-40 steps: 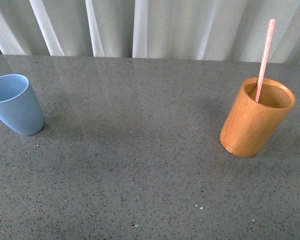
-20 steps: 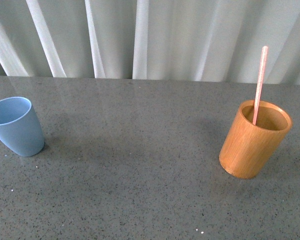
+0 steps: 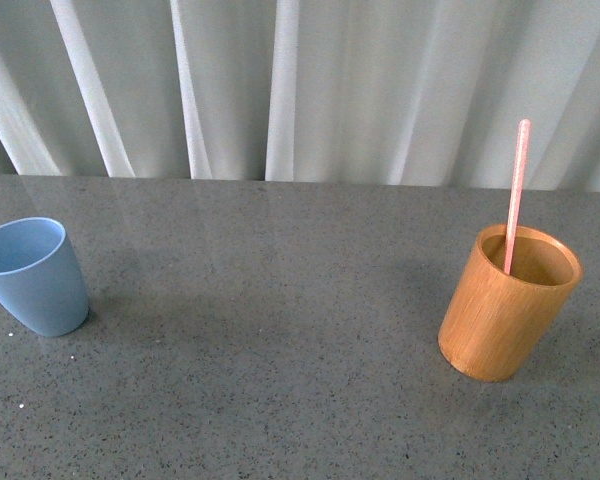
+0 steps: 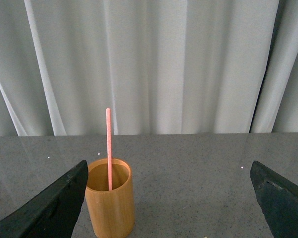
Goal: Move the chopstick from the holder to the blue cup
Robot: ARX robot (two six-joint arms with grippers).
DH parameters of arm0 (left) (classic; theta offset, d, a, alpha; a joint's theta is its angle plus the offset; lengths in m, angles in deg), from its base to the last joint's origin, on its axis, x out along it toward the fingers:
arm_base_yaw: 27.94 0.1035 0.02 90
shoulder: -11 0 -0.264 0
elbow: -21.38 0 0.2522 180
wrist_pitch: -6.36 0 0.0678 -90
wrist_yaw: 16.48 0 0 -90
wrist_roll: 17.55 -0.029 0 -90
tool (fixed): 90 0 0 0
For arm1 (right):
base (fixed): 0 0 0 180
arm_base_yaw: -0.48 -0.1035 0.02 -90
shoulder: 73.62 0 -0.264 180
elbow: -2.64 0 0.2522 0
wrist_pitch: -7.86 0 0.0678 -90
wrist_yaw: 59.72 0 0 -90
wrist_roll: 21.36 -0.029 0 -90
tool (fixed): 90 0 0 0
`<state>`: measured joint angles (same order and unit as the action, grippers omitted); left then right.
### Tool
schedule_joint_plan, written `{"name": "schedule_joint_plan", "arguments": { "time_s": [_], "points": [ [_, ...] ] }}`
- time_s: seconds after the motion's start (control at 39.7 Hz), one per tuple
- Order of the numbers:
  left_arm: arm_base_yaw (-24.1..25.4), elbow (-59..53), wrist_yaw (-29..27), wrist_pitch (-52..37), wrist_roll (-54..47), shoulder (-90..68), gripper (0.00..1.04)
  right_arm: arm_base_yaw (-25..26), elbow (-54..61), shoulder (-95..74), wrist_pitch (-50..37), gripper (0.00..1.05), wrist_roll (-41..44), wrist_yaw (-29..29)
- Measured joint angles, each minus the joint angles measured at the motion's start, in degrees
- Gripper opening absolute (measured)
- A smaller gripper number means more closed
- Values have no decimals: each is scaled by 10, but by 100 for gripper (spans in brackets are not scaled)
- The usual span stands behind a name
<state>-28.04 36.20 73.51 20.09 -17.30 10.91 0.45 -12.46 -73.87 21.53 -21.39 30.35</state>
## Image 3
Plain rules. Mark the brown wooden cylindrical holder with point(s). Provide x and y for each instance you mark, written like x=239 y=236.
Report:
x=495 y=320

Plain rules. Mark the blue plastic cup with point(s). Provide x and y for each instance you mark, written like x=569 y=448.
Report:
x=41 y=282

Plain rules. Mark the white pleated curtain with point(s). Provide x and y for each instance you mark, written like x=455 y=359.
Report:
x=385 y=92

